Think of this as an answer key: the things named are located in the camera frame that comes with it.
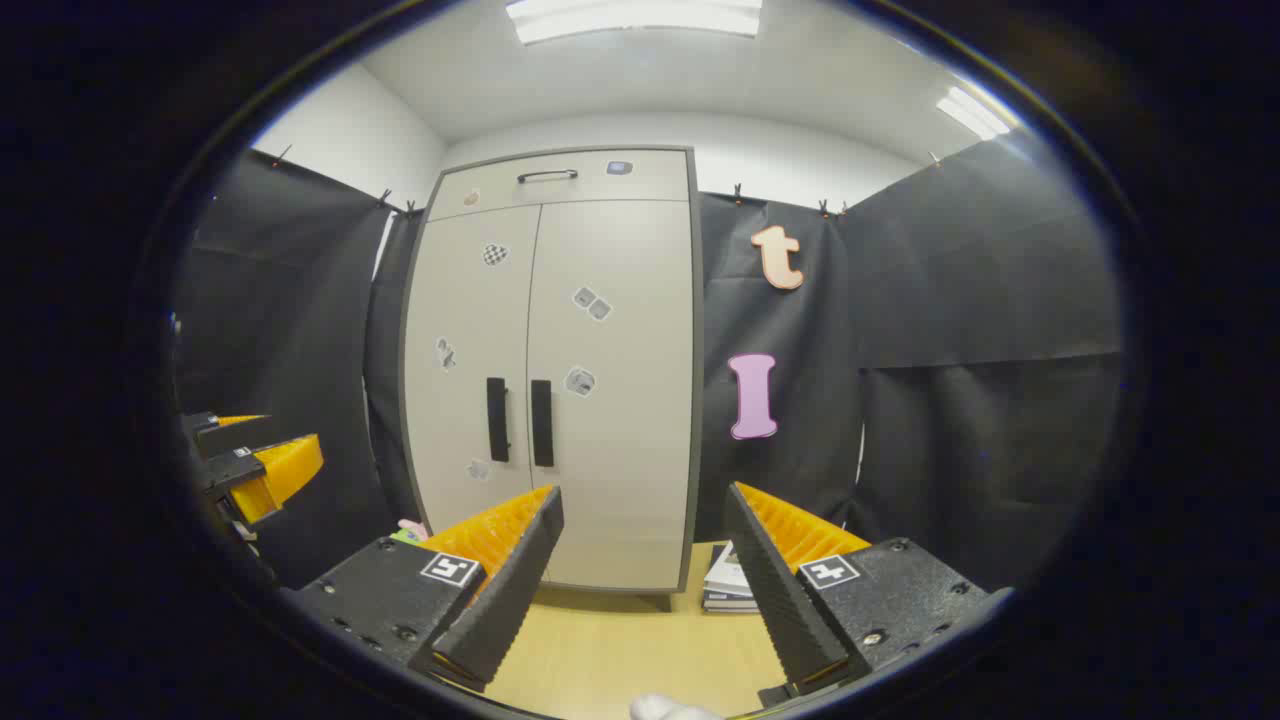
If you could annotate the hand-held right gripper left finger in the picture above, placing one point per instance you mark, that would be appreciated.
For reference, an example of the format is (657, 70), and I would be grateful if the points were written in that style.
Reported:
(510, 600)

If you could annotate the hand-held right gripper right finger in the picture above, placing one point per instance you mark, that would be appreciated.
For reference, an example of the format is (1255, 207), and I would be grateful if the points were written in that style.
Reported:
(785, 600)

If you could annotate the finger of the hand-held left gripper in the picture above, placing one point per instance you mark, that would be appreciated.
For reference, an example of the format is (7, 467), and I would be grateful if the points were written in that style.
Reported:
(285, 470)
(225, 432)

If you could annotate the grey cabinet door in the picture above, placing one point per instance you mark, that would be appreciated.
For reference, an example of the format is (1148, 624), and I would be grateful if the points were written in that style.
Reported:
(630, 460)
(465, 330)

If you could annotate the grey double-door shoe cabinet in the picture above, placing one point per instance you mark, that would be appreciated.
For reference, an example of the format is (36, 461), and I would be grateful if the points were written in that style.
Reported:
(695, 380)

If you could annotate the grey cabinet drawer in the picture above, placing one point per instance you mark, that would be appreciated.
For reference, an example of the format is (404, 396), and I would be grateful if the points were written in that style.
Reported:
(640, 180)

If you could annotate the dark book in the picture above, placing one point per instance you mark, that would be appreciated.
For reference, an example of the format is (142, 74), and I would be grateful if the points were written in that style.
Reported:
(728, 603)

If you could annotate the white portrait cover book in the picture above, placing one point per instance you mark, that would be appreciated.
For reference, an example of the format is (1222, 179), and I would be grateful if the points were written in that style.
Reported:
(728, 572)

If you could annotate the pink green plush toy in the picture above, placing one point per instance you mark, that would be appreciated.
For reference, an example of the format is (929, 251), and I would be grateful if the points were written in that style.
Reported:
(410, 530)

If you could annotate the black backdrop cloth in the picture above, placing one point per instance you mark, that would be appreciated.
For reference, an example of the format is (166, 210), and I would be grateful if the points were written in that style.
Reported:
(950, 300)

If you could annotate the small ceiling light panel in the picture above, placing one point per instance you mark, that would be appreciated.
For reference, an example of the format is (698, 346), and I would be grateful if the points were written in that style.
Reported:
(972, 112)

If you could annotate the large ceiling light panel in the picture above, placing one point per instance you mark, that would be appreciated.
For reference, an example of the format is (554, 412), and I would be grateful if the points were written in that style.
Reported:
(635, 18)

